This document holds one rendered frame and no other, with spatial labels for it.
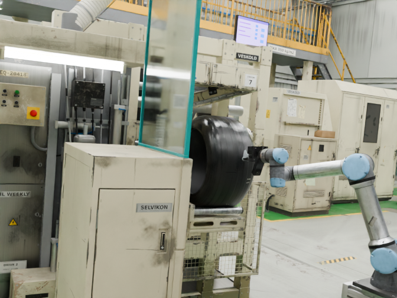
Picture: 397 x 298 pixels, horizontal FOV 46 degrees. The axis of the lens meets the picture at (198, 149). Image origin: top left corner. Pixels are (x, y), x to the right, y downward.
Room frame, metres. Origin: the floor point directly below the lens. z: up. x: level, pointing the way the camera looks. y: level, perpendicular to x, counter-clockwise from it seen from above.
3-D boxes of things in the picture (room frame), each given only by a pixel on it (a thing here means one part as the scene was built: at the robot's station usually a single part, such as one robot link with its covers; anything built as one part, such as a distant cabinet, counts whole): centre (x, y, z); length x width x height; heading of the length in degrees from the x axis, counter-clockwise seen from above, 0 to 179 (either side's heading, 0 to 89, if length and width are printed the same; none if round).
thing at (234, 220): (2.69, -0.13, 0.84); 0.36 x 0.09 x 0.06; 117
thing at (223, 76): (3.14, -0.04, 1.71); 0.61 x 0.25 x 0.15; 117
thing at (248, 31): (6.81, -0.61, 2.60); 0.60 x 0.05 x 0.55; 126
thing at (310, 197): (7.56, -1.73, 0.62); 0.91 x 0.58 x 1.25; 126
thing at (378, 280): (2.16, -0.94, 0.77); 0.15 x 0.15 x 0.10
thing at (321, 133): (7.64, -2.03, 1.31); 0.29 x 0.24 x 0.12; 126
